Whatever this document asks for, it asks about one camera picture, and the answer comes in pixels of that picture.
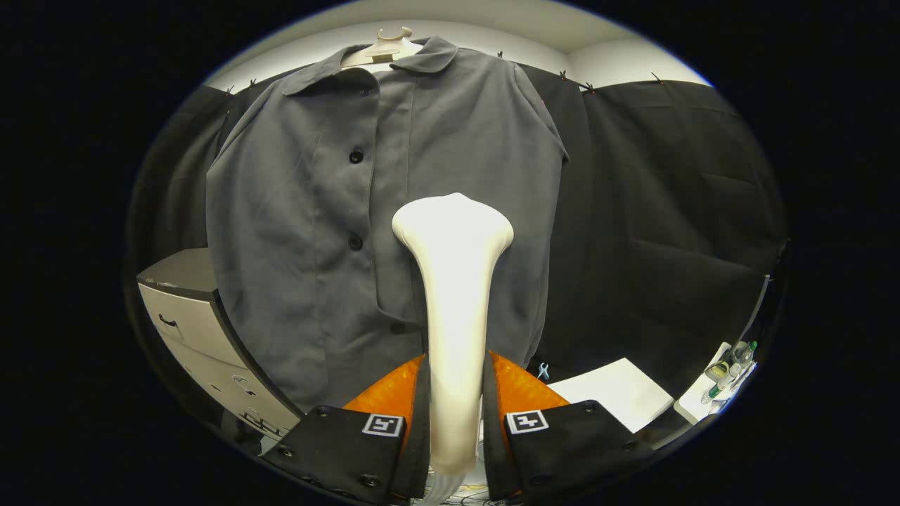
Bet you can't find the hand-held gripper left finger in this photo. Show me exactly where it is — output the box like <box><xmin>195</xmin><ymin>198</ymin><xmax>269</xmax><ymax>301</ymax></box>
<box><xmin>260</xmin><ymin>353</ymin><xmax>431</xmax><ymax>505</ymax></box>

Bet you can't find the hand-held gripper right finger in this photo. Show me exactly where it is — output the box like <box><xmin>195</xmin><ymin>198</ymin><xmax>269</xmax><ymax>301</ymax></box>
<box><xmin>482</xmin><ymin>350</ymin><xmax>656</xmax><ymax>504</ymax></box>

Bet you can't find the dark grey button shirt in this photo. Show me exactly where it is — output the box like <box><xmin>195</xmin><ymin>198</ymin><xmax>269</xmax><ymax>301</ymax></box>
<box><xmin>205</xmin><ymin>37</ymin><xmax>569</xmax><ymax>413</ymax></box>

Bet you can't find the clear plastic bottle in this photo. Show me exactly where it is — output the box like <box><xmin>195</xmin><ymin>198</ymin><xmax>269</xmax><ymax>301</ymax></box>
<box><xmin>706</xmin><ymin>341</ymin><xmax>759</xmax><ymax>402</ymax></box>

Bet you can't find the grey drawer cabinet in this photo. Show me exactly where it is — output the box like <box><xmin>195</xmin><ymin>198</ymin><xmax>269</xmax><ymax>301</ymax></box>
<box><xmin>137</xmin><ymin>247</ymin><xmax>304</xmax><ymax>441</ymax></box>

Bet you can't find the black backdrop cloth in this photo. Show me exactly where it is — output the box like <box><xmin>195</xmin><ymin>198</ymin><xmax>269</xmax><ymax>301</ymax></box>
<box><xmin>130</xmin><ymin>53</ymin><xmax>790</xmax><ymax>398</ymax></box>

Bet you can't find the white mannequin torso stand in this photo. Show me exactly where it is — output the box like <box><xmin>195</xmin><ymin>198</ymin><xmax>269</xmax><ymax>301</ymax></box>
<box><xmin>341</xmin><ymin>27</ymin><xmax>423</xmax><ymax>70</ymax></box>

